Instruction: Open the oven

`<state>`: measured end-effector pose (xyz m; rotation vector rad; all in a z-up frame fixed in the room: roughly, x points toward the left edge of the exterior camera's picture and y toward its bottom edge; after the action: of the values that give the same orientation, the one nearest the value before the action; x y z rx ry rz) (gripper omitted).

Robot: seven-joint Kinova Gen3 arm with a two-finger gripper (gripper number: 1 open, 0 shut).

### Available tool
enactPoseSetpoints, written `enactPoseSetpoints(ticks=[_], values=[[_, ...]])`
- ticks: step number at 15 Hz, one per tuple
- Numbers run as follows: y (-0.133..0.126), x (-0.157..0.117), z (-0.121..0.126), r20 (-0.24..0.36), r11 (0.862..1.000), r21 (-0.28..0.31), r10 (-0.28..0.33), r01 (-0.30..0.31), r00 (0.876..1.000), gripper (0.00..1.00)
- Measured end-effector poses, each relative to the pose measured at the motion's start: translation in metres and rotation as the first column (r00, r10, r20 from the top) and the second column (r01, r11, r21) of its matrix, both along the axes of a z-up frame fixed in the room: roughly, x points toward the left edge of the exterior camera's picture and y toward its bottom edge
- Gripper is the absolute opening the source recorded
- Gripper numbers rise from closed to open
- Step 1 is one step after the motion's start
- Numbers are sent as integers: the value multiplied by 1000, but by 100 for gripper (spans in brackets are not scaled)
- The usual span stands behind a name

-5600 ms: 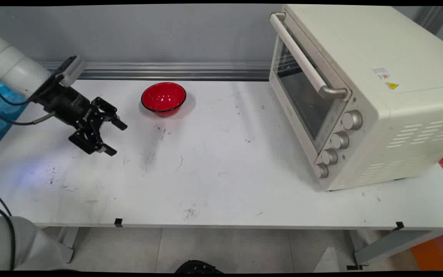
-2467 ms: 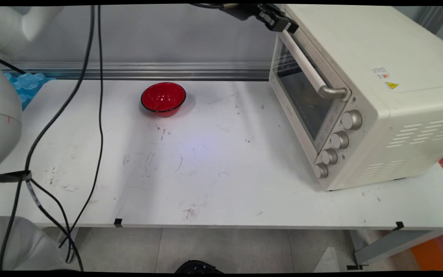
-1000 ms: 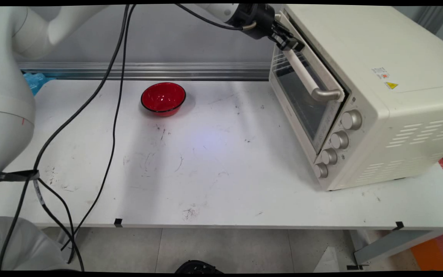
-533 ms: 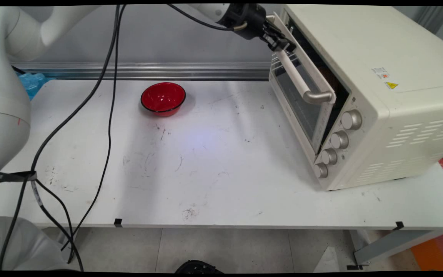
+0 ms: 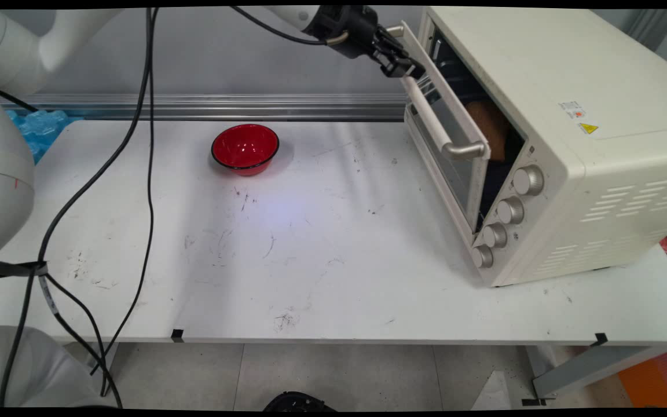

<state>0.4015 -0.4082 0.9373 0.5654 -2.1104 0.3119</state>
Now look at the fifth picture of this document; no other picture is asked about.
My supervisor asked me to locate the aluminium rail profile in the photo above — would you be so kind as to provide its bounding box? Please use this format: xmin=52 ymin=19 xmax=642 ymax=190
xmin=0 ymin=93 xmax=411 ymax=123

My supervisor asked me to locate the black round object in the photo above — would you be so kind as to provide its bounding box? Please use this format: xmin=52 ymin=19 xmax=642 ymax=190
xmin=263 ymin=392 xmax=338 ymax=412

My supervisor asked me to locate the grey table leg with foot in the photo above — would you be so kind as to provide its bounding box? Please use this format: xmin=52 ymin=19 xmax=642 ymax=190
xmin=526 ymin=346 xmax=667 ymax=401

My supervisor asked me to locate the glass oven door with handle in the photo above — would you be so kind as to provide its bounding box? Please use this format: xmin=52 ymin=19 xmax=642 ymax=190
xmin=387 ymin=21 xmax=492 ymax=233

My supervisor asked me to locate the red bowl with black rim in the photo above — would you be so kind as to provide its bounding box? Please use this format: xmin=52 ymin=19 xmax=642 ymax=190
xmin=211 ymin=123 xmax=280 ymax=177

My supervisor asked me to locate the white triangular sheet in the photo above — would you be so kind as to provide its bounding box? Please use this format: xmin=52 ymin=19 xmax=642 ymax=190
xmin=471 ymin=371 xmax=512 ymax=411

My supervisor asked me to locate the cream toaster oven body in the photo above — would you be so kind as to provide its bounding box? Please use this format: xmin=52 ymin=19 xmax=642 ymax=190
xmin=405 ymin=7 xmax=667 ymax=288

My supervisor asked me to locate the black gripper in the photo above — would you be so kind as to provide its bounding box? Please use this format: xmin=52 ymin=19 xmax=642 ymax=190
xmin=309 ymin=6 xmax=427 ymax=80

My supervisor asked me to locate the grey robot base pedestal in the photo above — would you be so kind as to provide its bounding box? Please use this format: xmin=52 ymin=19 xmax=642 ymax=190
xmin=0 ymin=325 xmax=115 ymax=408

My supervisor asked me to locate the black cable strap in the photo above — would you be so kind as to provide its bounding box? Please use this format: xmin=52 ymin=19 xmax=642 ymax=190
xmin=0 ymin=259 xmax=49 ymax=281

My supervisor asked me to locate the brown bread loaf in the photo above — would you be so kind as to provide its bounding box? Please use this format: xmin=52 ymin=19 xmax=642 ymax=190
xmin=464 ymin=101 xmax=510 ymax=163

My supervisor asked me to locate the blue plastic bag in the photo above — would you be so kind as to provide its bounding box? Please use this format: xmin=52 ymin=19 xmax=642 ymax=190
xmin=5 ymin=109 xmax=83 ymax=166

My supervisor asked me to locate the orange box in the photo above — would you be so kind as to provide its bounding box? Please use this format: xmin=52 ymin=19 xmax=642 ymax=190
xmin=617 ymin=347 xmax=667 ymax=408

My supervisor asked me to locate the black cable with metal plug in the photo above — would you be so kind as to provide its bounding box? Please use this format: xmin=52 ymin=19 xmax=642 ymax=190
xmin=229 ymin=6 xmax=350 ymax=46

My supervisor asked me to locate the silver oven knob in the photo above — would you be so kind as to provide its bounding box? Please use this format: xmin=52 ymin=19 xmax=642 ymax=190
xmin=471 ymin=244 xmax=494 ymax=269
xmin=496 ymin=196 xmax=525 ymax=225
xmin=511 ymin=165 xmax=545 ymax=197
xmin=482 ymin=222 xmax=508 ymax=249

